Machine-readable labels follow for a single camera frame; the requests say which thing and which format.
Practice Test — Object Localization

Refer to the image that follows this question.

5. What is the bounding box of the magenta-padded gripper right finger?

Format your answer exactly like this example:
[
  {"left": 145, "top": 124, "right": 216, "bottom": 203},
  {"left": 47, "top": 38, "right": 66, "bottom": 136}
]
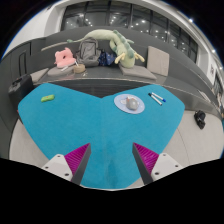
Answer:
[{"left": 132, "top": 142, "right": 184, "bottom": 185}]

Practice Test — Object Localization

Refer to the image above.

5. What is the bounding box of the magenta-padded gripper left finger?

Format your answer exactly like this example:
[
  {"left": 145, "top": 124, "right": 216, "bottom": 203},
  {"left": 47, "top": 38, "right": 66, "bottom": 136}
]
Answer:
[{"left": 41, "top": 143, "right": 92, "bottom": 185}]

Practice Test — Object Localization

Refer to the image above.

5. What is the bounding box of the grey computer mouse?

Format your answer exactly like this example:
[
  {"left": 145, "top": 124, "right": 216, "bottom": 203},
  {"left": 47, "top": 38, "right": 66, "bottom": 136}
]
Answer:
[{"left": 125, "top": 95, "right": 141, "bottom": 111}]

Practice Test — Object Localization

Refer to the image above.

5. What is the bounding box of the round printed mouse pad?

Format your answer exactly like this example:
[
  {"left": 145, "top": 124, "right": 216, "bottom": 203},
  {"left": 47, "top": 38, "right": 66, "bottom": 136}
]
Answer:
[{"left": 113, "top": 93, "right": 146, "bottom": 115}]

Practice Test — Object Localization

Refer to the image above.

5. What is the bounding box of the black bag on floor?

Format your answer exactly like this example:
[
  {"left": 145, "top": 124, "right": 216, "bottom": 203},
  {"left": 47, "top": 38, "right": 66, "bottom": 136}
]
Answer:
[{"left": 194, "top": 109, "right": 207, "bottom": 130}]

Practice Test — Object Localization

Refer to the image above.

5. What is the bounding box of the white marker with blue cap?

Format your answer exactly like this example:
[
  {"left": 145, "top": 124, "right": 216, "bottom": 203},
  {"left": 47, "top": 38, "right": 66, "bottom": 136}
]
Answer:
[{"left": 151, "top": 91, "right": 167, "bottom": 103}]

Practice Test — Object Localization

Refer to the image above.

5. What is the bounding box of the green eraser block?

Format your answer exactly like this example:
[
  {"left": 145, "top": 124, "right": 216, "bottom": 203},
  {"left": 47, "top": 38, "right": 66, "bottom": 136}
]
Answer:
[{"left": 40, "top": 94, "right": 56, "bottom": 103}]

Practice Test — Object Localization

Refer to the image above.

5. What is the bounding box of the black suitcase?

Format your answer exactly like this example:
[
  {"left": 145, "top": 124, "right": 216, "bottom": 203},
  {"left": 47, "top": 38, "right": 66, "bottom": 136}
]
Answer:
[{"left": 8, "top": 73, "right": 35, "bottom": 111}]

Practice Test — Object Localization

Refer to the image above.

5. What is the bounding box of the grey flat seat cushion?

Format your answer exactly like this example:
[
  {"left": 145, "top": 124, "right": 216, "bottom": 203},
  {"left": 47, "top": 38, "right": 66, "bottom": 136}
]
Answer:
[
  {"left": 30, "top": 67, "right": 50, "bottom": 83},
  {"left": 118, "top": 64, "right": 158, "bottom": 81},
  {"left": 47, "top": 65, "right": 78, "bottom": 78}
]

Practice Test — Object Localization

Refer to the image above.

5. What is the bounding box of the tan round woven hat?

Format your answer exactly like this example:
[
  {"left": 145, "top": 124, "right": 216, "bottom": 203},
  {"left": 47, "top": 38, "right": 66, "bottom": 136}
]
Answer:
[{"left": 73, "top": 64, "right": 86, "bottom": 74}]

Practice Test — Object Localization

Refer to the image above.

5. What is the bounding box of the dark grey tiered bench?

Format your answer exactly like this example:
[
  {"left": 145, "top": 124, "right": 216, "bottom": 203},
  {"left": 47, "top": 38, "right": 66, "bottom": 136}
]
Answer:
[{"left": 29, "top": 26, "right": 221, "bottom": 118}]

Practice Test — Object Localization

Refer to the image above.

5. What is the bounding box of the grey square upright cushion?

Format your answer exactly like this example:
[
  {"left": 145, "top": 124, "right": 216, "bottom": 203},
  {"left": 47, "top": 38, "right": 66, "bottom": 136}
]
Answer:
[{"left": 146, "top": 45, "right": 170, "bottom": 77}]

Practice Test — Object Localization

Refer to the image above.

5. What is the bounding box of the pink plush cushion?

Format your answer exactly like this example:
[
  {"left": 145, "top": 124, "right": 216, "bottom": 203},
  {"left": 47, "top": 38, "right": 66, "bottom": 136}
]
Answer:
[{"left": 54, "top": 47, "right": 77, "bottom": 69}]

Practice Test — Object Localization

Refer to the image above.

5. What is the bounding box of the dark blue patterned bag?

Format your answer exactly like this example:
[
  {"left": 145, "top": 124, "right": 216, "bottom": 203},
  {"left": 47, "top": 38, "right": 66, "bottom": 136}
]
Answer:
[{"left": 97, "top": 50, "right": 118, "bottom": 67}]

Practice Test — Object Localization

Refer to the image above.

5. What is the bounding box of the green dragon plush toy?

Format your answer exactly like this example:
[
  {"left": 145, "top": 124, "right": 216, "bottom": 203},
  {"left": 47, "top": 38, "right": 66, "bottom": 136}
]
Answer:
[{"left": 67, "top": 29, "right": 146, "bottom": 69}]

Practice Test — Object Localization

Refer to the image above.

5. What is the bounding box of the grey backpack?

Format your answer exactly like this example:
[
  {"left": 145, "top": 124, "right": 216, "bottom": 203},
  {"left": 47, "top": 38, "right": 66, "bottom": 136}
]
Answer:
[{"left": 75, "top": 37, "right": 102, "bottom": 68}]

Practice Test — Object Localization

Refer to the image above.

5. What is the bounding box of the dark glass window front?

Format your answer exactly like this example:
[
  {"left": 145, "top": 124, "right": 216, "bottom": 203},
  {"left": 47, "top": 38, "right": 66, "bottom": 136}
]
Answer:
[{"left": 60, "top": 1, "right": 199, "bottom": 63}]

